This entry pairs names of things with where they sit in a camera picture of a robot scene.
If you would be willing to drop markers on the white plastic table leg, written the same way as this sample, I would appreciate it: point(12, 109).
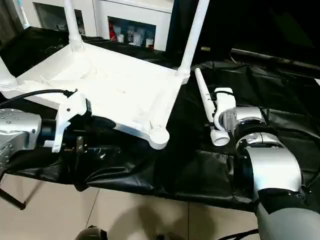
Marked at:
point(6, 75)
point(203, 87)
point(193, 37)
point(72, 25)

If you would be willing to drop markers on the white plastic table top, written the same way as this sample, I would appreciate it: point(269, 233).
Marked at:
point(112, 82)

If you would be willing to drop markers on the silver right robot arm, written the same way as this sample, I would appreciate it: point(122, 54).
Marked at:
point(270, 155)

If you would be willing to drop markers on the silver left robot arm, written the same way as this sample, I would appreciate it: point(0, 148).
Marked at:
point(17, 130)

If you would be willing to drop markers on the small white blue box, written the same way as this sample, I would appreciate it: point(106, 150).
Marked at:
point(136, 38)

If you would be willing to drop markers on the small white box red base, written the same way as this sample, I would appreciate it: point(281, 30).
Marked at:
point(149, 42)

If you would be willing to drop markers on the dark metal rod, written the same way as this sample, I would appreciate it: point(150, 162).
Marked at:
point(275, 58)

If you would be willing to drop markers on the dark right robot foot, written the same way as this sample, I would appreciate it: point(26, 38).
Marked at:
point(167, 237)

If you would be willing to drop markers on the black bag with yellow label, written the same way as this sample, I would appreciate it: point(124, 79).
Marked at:
point(250, 22)

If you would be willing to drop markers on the white glass door cabinet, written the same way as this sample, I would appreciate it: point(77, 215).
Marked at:
point(137, 15)

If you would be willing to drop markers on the white flat object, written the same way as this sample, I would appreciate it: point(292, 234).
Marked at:
point(317, 82)

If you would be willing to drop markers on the light blue patterned strip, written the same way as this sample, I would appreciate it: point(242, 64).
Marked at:
point(26, 12)

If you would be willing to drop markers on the grey curtain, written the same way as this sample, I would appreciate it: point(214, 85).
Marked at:
point(10, 20)

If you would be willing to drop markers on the black metal frame strut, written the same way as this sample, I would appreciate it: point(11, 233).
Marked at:
point(12, 198)

